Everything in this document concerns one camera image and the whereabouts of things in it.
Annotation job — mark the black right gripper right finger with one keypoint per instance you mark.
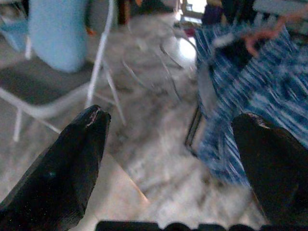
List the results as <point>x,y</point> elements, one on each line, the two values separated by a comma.
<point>276,173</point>

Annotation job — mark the light blue chair back cover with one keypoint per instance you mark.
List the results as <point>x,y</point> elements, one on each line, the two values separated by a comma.
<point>57,36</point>

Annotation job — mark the blue plaid shirt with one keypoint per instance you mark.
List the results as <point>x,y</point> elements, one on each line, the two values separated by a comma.
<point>264,84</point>

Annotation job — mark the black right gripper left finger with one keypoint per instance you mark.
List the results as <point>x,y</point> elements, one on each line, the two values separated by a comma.
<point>55,173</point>

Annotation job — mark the white folding chair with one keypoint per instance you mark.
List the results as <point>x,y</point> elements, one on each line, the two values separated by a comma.
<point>36,84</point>

